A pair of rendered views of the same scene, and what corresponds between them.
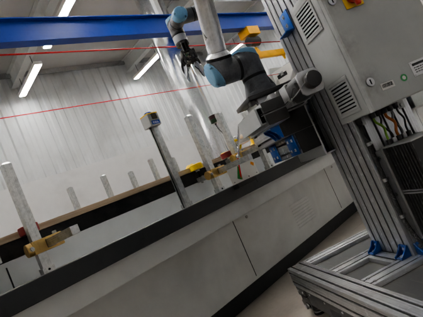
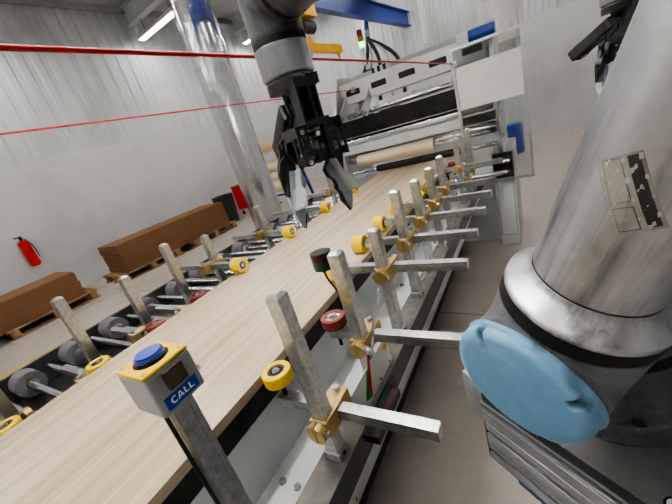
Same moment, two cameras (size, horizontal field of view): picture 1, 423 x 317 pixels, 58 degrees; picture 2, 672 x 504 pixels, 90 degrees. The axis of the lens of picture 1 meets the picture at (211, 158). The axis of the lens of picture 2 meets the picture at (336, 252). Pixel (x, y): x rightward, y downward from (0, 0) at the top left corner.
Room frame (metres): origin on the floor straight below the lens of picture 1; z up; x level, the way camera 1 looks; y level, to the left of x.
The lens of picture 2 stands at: (1.50, 0.00, 1.44)
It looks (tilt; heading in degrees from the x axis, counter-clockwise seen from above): 20 degrees down; 350
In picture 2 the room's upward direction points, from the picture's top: 17 degrees counter-clockwise
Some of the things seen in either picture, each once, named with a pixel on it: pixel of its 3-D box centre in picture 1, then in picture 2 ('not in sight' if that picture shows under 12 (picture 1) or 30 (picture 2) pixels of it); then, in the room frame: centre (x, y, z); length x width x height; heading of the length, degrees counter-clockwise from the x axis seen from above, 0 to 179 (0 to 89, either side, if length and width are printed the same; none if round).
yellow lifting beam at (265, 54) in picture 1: (259, 55); (312, 47); (7.20, -1.63, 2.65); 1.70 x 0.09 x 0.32; 131
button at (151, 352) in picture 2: not in sight; (150, 356); (1.97, 0.21, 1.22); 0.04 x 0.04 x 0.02
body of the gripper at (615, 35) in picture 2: not in sight; (623, 31); (2.18, -0.93, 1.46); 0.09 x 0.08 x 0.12; 11
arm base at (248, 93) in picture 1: (258, 85); (613, 361); (1.75, -0.33, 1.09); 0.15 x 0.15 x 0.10
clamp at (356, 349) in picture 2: (239, 156); (364, 337); (2.35, -0.16, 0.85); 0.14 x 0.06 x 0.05; 135
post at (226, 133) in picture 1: (233, 148); (357, 325); (2.33, -0.15, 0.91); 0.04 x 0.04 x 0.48; 45
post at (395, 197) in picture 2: not in sight; (406, 246); (2.68, -0.50, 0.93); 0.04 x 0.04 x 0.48; 45
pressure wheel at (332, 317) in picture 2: (228, 160); (336, 329); (2.43, -0.10, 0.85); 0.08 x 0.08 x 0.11
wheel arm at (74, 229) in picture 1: (53, 241); not in sight; (1.43, 0.67, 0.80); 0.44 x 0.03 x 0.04; 45
